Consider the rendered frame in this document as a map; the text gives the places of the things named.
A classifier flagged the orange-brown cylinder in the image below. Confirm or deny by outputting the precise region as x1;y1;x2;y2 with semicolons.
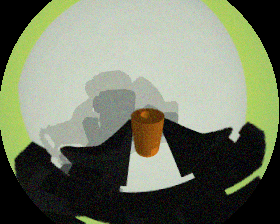
130;108;164;157

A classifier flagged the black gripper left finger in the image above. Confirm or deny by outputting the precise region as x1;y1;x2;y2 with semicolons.
60;119;134;187

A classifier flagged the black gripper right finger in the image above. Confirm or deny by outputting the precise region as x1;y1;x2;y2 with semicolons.
162;117;234;178

